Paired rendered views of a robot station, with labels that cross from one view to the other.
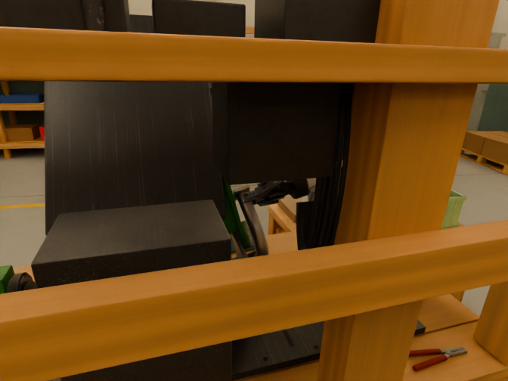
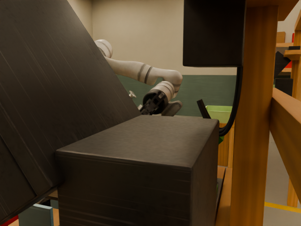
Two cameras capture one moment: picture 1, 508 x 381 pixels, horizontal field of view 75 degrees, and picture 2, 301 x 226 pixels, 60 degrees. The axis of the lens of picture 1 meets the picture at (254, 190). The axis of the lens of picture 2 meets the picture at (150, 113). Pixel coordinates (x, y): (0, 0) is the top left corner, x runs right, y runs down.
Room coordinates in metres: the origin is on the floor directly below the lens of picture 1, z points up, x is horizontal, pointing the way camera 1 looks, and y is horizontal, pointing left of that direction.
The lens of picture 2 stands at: (0.28, 0.56, 1.34)
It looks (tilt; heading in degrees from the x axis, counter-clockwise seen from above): 9 degrees down; 307
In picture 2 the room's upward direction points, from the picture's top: straight up
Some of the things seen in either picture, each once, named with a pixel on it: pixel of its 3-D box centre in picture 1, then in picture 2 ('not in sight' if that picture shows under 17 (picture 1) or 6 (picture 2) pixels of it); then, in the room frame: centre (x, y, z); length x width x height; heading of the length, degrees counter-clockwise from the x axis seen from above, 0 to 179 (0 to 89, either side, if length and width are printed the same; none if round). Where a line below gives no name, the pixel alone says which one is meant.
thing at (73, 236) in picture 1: (149, 300); (156, 222); (0.54, 0.20, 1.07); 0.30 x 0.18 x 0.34; 107
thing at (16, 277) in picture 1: (24, 293); not in sight; (0.49, 0.41, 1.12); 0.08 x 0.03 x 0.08; 17
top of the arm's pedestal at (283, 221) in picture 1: (310, 217); not in sight; (1.43, -0.27, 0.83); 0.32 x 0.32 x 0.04; 18
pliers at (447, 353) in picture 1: (437, 355); not in sight; (0.59, -0.44, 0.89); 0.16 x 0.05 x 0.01; 103
